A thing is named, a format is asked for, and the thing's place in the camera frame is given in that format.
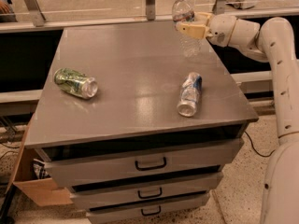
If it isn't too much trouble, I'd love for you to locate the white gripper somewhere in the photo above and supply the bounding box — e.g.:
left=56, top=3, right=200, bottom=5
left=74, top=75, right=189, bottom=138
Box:
left=176, top=12, right=237, bottom=48

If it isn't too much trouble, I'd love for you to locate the clear plastic water bottle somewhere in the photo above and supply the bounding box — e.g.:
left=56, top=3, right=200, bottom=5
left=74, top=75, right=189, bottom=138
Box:
left=172, top=0, right=201, bottom=58

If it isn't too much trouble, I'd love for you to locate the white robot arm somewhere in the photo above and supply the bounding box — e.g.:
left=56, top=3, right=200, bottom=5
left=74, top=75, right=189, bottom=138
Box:
left=176, top=12, right=299, bottom=224

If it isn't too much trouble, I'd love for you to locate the blue white crushed can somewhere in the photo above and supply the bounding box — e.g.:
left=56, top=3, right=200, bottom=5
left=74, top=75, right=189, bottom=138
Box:
left=177, top=72, right=202, bottom=118

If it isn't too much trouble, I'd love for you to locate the grey drawer cabinet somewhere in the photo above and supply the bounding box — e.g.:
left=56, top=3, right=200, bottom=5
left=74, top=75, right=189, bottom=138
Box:
left=23, top=19, right=260, bottom=224

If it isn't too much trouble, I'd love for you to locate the green aluminium can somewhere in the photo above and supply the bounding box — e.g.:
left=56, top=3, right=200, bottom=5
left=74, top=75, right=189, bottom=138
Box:
left=53, top=68, right=98, bottom=99

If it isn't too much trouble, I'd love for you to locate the top grey drawer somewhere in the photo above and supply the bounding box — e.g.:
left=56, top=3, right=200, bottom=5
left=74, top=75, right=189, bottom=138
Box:
left=36, top=138, right=243, bottom=187

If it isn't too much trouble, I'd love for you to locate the grey drawer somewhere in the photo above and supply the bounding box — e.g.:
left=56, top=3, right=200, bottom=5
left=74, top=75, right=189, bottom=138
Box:
left=86, top=192, right=209, bottom=224
left=70, top=172, right=223, bottom=210
left=36, top=138, right=243, bottom=187

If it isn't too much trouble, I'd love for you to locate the bottom grey drawer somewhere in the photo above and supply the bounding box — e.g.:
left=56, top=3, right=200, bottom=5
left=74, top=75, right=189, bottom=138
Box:
left=86, top=192, right=209, bottom=224

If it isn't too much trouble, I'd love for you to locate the middle grey drawer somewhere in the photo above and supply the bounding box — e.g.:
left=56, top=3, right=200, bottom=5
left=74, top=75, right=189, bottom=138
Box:
left=70, top=172, right=223, bottom=210

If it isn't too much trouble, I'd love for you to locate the crumpled bag in box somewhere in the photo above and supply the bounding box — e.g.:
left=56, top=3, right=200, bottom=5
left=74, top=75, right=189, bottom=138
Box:
left=33, top=159, right=50, bottom=179

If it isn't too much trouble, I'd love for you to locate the cardboard box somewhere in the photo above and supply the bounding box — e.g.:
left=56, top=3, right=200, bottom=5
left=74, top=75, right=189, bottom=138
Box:
left=8, top=124, right=72, bottom=206

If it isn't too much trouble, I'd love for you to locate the middle metal railing post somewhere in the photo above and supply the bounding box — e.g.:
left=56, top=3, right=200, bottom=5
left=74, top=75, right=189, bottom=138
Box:
left=146, top=0, right=156, bottom=21

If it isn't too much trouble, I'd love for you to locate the black floor cable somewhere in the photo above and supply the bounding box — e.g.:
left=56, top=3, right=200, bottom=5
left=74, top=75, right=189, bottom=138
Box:
left=243, top=130, right=277, bottom=158

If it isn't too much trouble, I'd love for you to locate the left metal railing post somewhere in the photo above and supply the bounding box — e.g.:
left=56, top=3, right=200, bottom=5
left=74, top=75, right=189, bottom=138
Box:
left=24, top=0, right=45, bottom=27

